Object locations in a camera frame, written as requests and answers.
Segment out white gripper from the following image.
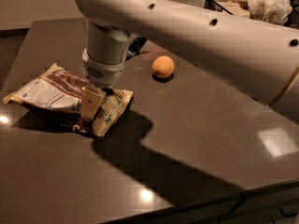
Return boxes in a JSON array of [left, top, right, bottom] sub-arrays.
[[81, 49, 125, 121]]

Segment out brown and cream chip bag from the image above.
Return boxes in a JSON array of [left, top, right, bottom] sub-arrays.
[[3, 64, 134, 137]]

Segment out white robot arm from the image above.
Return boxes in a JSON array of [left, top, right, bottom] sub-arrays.
[[75, 0, 299, 122]]

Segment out blue crumpled chip bag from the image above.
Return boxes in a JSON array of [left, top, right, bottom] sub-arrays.
[[126, 36, 147, 60]]

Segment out orange fruit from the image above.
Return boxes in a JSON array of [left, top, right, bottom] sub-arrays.
[[151, 56, 175, 78]]

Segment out white plastic utensil packets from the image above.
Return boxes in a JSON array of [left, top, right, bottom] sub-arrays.
[[248, 0, 292, 25]]

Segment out black wire napkin basket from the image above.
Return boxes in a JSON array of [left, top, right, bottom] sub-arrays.
[[205, 0, 250, 19]]

